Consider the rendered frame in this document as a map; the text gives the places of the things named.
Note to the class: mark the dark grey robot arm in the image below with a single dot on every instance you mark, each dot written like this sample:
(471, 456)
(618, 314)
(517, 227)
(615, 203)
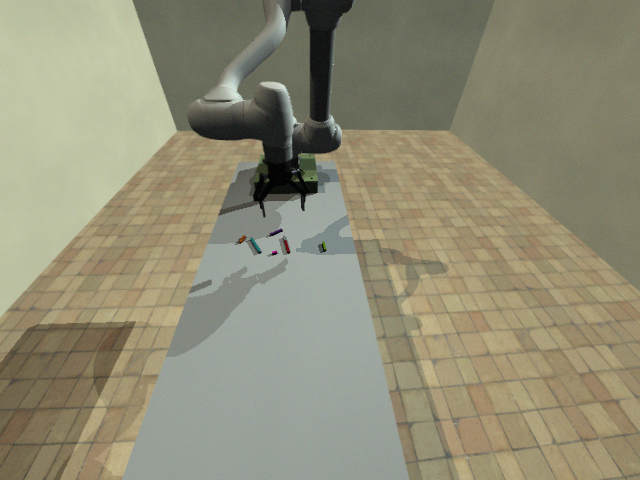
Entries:
(222, 114)

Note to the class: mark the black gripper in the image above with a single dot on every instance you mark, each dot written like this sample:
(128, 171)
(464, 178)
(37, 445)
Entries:
(277, 178)

